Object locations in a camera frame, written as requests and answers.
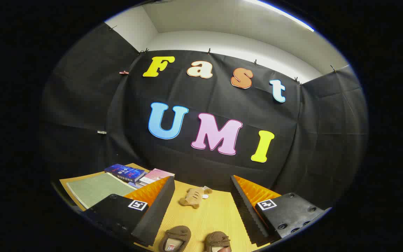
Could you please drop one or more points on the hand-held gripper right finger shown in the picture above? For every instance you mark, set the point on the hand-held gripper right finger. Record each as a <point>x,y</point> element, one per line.
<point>245,210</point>

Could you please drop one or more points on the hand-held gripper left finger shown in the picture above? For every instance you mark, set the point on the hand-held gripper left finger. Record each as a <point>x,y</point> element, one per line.
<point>152,213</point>

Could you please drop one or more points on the brown fuzzy slipper shoe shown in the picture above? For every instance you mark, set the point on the brown fuzzy slipper shoe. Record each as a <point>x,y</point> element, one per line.
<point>217,238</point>
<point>177,233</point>

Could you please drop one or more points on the pale green fabric storage box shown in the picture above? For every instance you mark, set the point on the pale green fabric storage box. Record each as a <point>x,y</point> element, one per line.
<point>96,189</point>

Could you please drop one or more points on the grey book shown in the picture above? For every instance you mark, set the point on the grey book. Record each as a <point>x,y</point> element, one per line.
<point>141,183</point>

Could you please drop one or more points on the pink cover book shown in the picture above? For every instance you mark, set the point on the pink cover book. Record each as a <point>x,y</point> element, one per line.
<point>156,175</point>

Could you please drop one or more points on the tan plush toy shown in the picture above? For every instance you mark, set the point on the tan plush toy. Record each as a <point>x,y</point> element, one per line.
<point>191,197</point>

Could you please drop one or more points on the blue cover book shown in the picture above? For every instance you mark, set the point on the blue cover book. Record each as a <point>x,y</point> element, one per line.
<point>126,172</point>

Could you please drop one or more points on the black backdrop cloth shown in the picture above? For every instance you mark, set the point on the black backdrop cloth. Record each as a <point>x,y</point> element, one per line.
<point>205,164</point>

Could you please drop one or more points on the ceiling light strip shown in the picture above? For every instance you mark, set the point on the ceiling light strip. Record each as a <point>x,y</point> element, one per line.
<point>282,14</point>

